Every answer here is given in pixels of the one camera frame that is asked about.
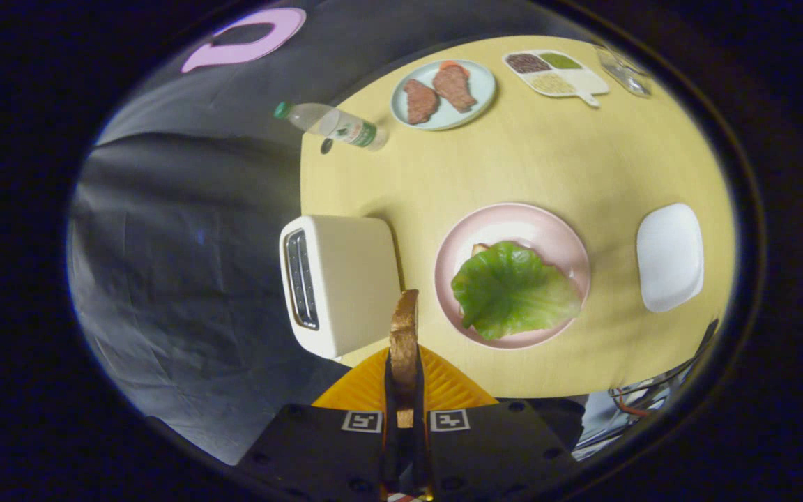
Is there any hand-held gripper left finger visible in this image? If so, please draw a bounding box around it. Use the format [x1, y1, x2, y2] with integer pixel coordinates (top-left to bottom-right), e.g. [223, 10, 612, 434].
[234, 345, 402, 499]

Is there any pile of pale soybeans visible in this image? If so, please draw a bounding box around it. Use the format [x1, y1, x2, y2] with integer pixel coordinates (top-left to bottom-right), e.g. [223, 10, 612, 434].
[530, 73, 578, 96]

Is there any white divided dish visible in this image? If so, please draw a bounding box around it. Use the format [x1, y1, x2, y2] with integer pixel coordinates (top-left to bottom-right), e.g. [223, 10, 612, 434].
[503, 50, 610, 107]

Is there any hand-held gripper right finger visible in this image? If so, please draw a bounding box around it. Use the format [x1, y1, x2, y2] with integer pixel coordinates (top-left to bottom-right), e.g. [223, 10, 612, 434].
[412, 345, 583, 499]

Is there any white square plate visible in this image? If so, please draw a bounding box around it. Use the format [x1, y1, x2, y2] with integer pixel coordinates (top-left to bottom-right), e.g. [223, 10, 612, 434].
[636, 203, 705, 314]

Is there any black cable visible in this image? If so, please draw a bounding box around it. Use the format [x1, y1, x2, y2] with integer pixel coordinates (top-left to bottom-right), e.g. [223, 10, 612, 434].
[611, 319, 719, 412]

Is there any pink round plate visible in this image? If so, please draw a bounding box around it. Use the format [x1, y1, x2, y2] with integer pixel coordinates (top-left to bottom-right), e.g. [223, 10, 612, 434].
[434, 203, 591, 350]

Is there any red cable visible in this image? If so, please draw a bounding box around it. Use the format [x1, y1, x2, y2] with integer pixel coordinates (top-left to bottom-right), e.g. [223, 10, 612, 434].
[614, 390, 653, 418]

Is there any clear glass utensil holder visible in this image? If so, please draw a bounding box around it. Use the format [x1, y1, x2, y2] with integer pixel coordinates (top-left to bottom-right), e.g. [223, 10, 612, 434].
[595, 43, 652, 97]

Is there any pile of dark red beans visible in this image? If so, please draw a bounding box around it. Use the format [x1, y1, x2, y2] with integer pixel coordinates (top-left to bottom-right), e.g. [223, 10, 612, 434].
[506, 54, 552, 75]

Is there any light blue plate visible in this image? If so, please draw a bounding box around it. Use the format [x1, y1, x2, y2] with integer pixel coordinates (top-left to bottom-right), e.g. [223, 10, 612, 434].
[390, 59, 497, 131]

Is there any toasted bread slice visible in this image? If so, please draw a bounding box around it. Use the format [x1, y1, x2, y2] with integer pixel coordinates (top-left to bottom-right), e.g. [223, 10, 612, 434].
[389, 289, 420, 429]

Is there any cream white toaster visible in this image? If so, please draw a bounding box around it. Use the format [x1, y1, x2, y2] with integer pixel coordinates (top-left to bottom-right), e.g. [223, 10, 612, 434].
[280, 215, 402, 360]

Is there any brown meat patty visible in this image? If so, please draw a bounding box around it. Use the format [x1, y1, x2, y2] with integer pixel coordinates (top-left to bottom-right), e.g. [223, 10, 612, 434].
[404, 79, 440, 125]
[433, 65, 477, 113]

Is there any clear plastic water bottle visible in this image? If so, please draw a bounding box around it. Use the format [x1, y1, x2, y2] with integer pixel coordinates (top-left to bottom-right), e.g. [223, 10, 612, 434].
[274, 102, 389, 152]

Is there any green lettuce leaf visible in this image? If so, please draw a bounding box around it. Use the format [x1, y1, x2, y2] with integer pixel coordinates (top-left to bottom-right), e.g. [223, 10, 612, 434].
[451, 241, 583, 342]

